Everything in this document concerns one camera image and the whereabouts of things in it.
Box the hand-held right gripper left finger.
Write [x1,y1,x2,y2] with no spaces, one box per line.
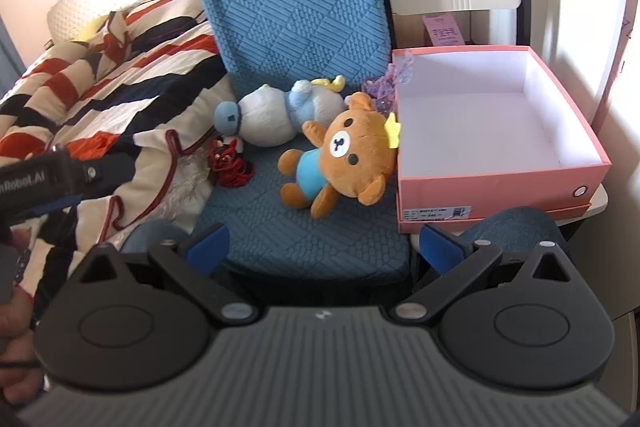
[75,223,258,328]

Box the person's left hand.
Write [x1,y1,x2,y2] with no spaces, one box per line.
[0,227,38,405]

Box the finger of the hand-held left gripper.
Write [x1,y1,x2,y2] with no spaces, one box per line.
[29,194,85,217]
[75,151,137,196]

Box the small red black plush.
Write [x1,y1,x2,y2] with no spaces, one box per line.
[207,137,255,188]

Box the purple lace scrunchie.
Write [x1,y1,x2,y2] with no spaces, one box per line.
[362,49,416,115]

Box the striped blanket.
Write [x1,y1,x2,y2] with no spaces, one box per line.
[0,0,236,308]

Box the pink printed booklet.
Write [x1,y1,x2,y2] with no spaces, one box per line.
[422,14,466,48]

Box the pink cardboard box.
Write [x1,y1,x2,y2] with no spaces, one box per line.
[391,46,613,235]

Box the brown cardboard box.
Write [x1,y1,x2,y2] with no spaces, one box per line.
[392,13,431,50]

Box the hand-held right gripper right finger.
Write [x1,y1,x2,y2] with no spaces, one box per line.
[392,224,573,328]

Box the white duck plush toy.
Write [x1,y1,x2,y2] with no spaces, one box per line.
[214,76,347,148]

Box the red cord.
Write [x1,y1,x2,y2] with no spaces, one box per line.
[102,129,218,248]

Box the brown bear plush toy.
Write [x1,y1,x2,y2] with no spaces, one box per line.
[277,92,402,220]

